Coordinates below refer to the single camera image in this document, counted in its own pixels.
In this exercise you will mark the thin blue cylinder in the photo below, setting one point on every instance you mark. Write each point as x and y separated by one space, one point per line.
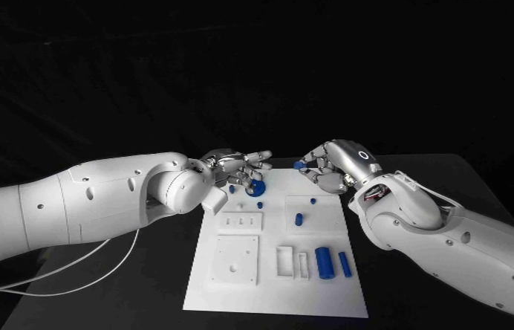
344 264

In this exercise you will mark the blue block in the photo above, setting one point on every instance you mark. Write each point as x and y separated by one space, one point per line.
298 165

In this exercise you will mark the white task board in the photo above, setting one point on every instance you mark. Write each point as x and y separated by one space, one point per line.
280 293

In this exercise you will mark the thick blue cylinder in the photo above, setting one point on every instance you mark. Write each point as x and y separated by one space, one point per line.
324 263

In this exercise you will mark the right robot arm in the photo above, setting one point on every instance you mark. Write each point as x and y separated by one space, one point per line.
420 238

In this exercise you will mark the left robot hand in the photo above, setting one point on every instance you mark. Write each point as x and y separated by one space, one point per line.
232 162

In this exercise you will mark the blue gear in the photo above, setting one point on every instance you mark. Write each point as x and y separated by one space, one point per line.
256 192

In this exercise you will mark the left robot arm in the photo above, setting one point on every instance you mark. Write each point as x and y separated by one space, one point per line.
99 196

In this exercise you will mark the tall blue peg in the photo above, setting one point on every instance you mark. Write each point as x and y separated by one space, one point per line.
298 219

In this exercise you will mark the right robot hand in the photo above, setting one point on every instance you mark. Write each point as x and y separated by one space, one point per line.
345 157

